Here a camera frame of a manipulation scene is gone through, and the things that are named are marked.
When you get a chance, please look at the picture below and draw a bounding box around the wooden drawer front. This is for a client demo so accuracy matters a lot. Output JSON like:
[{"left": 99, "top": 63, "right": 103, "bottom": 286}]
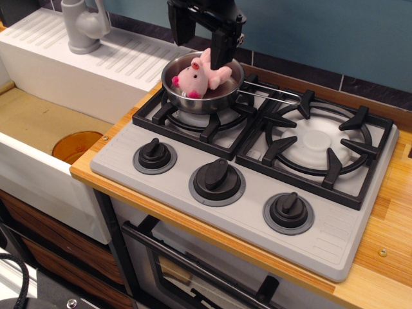
[{"left": 0, "top": 189, "right": 125, "bottom": 286}]

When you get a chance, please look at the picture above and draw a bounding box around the black right burner grate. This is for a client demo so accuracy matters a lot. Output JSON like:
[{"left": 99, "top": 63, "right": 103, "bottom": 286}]
[{"left": 236, "top": 90, "right": 398, "bottom": 211}]

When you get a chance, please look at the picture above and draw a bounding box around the stainless steel pan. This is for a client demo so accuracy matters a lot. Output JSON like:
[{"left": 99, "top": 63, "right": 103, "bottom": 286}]
[{"left": 162, "top": 51, "right": 302, "bottom": 115}]

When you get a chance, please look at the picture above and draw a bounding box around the black left burner grate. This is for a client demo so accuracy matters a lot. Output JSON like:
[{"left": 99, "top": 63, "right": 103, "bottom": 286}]
[{"left": 133, "top": 73, "right": 279, "bottom": 162}]

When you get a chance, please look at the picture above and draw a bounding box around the white toy sink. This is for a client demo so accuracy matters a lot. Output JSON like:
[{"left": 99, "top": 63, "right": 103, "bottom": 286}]
[{"left": 1, "top": 8, "right": 188, "bottom": 244}]

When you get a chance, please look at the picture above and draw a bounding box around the black oven door handle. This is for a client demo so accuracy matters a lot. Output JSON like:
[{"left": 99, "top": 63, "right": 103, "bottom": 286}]
[{"left": 121, "top": 221, "right": 269, "bottom": 308}]

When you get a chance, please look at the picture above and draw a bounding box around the grey toy stove top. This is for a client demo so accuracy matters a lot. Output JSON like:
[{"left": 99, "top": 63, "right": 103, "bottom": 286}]
[{"left": 90, "top": 121, "right": 384, "bottom": 281}]

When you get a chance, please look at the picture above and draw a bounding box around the pink stuffed pig toy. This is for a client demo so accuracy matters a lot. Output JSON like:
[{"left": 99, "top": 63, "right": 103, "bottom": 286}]
[{"left": 171, "top": 48, "right": 232, "bottom": 99}]

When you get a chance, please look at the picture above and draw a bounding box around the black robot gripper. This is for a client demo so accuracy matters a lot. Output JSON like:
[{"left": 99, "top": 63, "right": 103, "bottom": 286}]
[{"left": 167, "top": 0, "right": 247, "bottom": 70}]

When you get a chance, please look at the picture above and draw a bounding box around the black burner grate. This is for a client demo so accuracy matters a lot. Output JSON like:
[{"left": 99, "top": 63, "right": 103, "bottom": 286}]
[
  {"left": 133, "top": 73, "right": 279, "bottom": 162},
  {"left": 236, "top": 90, "right": 398, "bottom": 211}
]

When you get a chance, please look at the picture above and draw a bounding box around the black left stove knob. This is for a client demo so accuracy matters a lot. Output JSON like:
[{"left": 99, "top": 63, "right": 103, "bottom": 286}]
[{"left": 133, "top": 138, "right": 178, "bottom": 175}]

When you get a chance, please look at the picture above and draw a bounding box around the orange plastic bowl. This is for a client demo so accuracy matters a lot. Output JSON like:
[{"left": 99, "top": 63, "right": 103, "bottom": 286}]
[{"left": 51, "top": 131, "right": 102, "bottom": 164}]

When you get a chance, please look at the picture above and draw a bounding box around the black middle stove knob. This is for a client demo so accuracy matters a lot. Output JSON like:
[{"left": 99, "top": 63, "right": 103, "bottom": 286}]
[{"left": 189, "top": 158, "right": 246, "bottom": 207}]

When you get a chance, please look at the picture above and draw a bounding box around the toy oven door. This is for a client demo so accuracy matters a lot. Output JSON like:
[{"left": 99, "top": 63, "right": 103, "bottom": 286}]
[{"left": 121, "top": 216, "right": 340, "bottom": 308}]

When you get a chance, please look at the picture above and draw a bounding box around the black right stove knob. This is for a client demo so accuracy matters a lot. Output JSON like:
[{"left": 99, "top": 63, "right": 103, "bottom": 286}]
[{"left": 263, "top": 192, "right": 315, "bottom": 236}]

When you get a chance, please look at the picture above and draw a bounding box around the black stove knob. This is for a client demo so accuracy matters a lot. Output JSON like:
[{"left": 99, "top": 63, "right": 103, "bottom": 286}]
[
  {"left": 263, "top": 192, "right": 315, "bottom": 236},
  {"left": 133, "top": 138, "right": 178, "bottom": 175},
  {"left": 189, "top": 158, "right": 246, "bottom": 207}
]

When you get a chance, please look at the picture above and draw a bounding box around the grey toy faucet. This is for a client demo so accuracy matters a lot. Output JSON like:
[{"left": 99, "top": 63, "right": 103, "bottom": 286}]
[{"left": 61, "top": 0, "right": 111, "bottom": 55}]

